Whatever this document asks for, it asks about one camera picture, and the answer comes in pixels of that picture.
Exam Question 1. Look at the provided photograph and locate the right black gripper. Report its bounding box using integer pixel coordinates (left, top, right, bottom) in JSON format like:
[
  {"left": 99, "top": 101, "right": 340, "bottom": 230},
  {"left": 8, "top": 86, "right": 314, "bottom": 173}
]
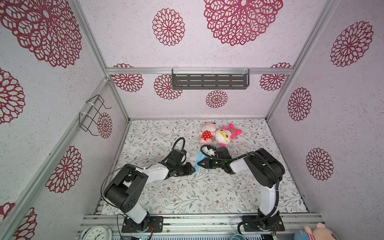
[{"left": 197, "top": 158, "right": 224, "bottom": 170}]

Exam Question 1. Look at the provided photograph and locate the light blue paper sheet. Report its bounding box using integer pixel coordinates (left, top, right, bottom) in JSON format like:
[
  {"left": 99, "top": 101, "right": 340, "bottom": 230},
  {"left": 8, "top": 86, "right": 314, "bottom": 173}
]
[{"left": 195, "top": 152, "right": 206, "bottom": 172}]

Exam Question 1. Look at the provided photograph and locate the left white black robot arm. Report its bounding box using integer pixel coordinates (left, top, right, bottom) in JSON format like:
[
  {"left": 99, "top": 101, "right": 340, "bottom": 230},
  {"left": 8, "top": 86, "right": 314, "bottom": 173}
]
[{"left": 103, "top": 150, "right": 196, "bottom": 225}]

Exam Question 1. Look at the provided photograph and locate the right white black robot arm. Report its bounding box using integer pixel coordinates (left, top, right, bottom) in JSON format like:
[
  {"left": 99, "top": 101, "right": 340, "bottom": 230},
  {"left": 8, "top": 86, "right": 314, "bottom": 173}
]
[{"left": 197, "top": 145, "right": 286, "bottom": 218}]

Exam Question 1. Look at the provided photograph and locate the yellow face plush doll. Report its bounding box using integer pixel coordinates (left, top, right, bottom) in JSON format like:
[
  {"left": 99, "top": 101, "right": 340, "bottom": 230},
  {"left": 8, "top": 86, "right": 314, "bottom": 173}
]
[{"left": 215, "top": 124, "right": 243, "bottom": 147}]

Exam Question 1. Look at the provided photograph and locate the pink plush doll red dress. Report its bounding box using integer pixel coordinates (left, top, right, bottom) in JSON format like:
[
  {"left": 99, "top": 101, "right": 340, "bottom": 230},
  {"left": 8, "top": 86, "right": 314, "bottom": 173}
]
[{"left": 198, "top": 123, "right": 217, "bottom": 145}]

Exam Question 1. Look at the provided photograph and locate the floral patterned table mat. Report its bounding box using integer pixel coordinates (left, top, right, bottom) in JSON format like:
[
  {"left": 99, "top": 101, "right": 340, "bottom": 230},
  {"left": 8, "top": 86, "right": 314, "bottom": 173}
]
[{"left": 101, "top": 119, "right": 310, "bottom": 216}]

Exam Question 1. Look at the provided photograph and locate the teal round cup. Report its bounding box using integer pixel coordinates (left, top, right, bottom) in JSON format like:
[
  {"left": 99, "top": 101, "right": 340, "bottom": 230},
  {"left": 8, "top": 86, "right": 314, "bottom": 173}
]
[{"left": 230, "top": 234, "right": 247, "bottom": 240}]

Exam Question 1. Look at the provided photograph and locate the white analog clock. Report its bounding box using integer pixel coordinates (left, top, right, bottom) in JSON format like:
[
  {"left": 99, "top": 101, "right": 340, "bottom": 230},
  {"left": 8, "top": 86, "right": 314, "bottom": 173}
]
[{"left": 80, "top": 225, "right": 113, "bottom": 240}]

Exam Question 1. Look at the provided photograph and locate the blue plush toy foreground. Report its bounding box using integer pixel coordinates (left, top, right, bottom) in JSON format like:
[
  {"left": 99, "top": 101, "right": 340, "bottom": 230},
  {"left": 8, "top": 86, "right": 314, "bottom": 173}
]
[{"left": 294, "top": 230, "right": 310, "bottom": 240}]

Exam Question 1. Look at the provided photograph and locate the pink plush toy foreground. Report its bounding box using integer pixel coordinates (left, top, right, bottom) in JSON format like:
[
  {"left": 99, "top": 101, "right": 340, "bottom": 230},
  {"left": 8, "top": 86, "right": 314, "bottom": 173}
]
[{"left": 301, "top": 223, "right": 338, "bottom": 240}]

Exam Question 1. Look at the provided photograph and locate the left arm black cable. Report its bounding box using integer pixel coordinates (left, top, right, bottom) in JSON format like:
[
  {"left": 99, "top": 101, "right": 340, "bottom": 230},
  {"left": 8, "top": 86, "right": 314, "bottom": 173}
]
[{"left": 167, "top": 137, "right": 186, "bottom": 157}]

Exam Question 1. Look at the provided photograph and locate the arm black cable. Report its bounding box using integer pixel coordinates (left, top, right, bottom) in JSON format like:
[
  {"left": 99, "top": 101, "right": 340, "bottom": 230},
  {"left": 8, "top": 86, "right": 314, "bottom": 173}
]
[
  {"left": 199, "top": 144, "right": 281, "bottom": 236},
  {"left": 167, "top": 137, "right": 186, "bottom": 157}
]

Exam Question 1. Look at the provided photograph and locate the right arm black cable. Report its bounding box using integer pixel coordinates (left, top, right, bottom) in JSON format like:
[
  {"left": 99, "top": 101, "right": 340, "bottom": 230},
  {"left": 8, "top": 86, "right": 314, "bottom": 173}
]
[{"left": 199, "top": 144, "right": 281, "bottom": 236}]

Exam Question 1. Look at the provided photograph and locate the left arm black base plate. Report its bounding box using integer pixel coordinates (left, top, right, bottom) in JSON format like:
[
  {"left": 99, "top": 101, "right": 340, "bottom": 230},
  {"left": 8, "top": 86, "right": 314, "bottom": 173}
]
[{"left": 122, "top": 216, "right": 164, "bottom": 234}]

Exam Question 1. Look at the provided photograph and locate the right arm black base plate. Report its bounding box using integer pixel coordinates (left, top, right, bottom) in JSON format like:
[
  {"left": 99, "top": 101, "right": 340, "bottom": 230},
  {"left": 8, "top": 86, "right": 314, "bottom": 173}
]
[{"left": 242, "top": 214, "right": 286, "bottom": 232}]

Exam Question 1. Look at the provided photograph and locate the grey slotted wall shelf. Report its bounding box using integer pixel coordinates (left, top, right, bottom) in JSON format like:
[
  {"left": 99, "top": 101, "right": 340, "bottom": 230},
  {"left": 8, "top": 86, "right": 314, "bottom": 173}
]
[{"left": 171, "top": 69, "right": 250, "bottom": 90}]

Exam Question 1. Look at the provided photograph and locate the black wire wall rack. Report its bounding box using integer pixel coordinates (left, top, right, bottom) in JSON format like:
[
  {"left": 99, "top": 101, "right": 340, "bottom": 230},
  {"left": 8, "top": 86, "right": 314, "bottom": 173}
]
[{"left": 78, "top": 95, "right": 111, "bottom": 137}]

